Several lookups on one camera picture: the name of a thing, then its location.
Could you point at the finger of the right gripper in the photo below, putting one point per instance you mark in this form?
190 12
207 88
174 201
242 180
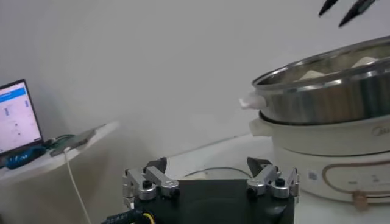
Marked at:
356 10
327 5

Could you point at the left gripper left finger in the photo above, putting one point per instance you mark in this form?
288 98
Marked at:
158 182

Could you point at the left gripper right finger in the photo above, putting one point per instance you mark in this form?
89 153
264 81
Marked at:
271 182

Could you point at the stainless steel steamer basket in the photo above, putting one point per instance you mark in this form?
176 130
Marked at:
320 103

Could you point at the white work table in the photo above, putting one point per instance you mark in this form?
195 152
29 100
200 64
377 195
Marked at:
231 152

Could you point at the cream electric cooking pot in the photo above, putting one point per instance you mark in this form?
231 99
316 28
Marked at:
304 140

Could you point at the black smartphone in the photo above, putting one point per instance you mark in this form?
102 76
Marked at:
73 142

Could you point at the dark green flat blade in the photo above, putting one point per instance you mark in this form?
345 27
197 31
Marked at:
59 140

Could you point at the white side table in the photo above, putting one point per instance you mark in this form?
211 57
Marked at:
36 188

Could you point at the blue computer mouse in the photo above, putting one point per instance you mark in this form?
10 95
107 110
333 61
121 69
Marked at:
22 157

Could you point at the open laptop screen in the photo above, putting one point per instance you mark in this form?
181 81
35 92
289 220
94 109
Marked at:
16 117

